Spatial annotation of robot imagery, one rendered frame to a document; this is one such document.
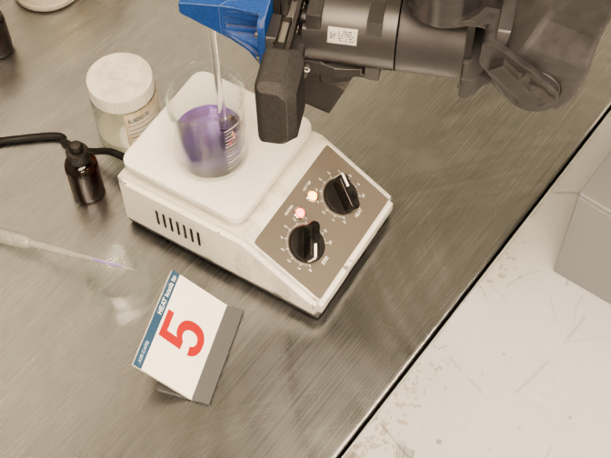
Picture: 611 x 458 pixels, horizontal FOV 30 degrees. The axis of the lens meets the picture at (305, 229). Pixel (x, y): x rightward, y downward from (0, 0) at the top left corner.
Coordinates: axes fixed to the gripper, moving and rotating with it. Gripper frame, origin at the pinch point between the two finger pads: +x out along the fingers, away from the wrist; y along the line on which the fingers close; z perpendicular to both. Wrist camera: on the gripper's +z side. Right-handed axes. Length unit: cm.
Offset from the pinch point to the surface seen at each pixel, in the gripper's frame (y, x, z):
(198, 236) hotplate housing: -5.9, 2.8, 21.2
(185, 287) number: -10.1, 3.0, 22.5
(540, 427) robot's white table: -15.7, -27.0, 26.0
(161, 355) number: -16.5, 3.4, 22.7
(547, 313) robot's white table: -5.2, -26.8, 26.0
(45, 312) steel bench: -12.9, 14.8, 25.5
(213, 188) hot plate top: -3.9, 1.6, 16.8
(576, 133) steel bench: 14.5, -28.1, 26.0
